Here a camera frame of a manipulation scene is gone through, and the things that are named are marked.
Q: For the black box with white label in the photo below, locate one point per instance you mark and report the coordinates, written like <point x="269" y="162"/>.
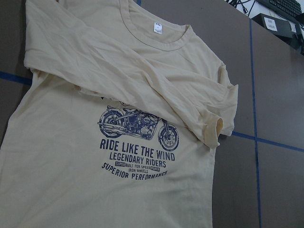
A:
<point x="281" y="29"/>

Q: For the beige long-sleeve printed shirt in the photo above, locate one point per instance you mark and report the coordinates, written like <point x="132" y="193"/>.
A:
<point x="120" y="126"/>

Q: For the black computer keyboard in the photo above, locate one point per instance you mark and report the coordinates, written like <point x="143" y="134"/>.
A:
<point x="289" y="7"/>

